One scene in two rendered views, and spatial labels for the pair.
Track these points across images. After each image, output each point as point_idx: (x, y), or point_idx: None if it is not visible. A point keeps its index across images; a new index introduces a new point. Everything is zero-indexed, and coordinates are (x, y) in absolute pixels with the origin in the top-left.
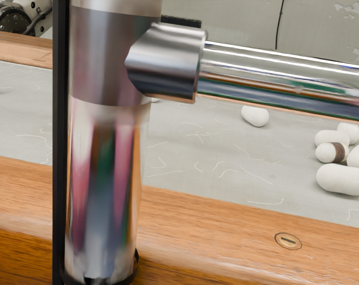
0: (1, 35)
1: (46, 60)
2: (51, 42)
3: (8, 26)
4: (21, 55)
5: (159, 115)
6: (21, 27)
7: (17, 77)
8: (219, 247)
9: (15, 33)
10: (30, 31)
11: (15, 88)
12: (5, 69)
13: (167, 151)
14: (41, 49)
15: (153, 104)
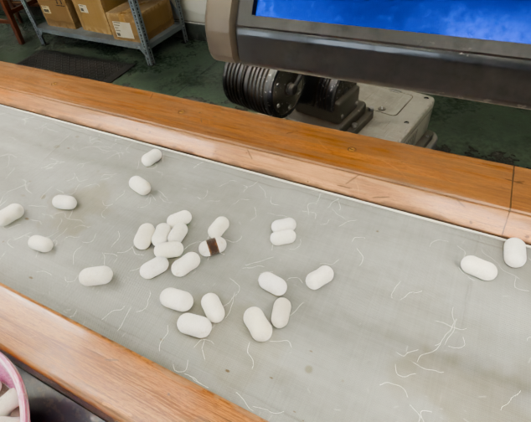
0: (296, 137)
1: (351, 187)
2: (347, 142)
3: (282, 80)
4: (326, 179)
5: (498, 316)
6: (293, 74)
7: (333, 229)
8: None
9: (305, 123)
10: (302, 76)
11: (342, 263)
12: (317, 209)
13: (524, 416)
14: (345, 172)
15: (486, 284)
